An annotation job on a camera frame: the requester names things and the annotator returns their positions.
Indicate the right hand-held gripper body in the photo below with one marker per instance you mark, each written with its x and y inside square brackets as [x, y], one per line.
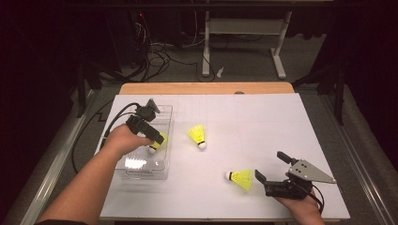
[305, 172]

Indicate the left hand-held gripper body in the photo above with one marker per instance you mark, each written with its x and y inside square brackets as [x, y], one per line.
[144, 114]

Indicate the yellow shuttlecock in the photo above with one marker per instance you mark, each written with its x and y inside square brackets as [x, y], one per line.
[152, 150]
[242, 178]
[197, 133]

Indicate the clear plastic box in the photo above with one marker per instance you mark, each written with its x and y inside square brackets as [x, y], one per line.
[140, 162]

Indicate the person's left hand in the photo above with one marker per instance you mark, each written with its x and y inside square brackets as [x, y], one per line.
[123, 140]

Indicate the person's right hand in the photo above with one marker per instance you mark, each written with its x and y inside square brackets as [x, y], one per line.
[303, 207]

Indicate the white sheet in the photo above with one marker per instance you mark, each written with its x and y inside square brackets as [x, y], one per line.
[266, 125]

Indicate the black stand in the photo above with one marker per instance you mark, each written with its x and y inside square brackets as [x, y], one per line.
[339, 100]
[82, 93]

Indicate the round grey table grommet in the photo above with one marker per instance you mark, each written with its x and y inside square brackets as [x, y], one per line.
[239, 92]

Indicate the small white object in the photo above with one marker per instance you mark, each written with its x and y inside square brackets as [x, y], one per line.
[220, 72]

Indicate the metal rail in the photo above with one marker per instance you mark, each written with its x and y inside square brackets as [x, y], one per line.
[353, 150]
[53, 165]

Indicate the white metal desk frame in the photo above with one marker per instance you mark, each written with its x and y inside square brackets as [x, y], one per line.
[244, 26]

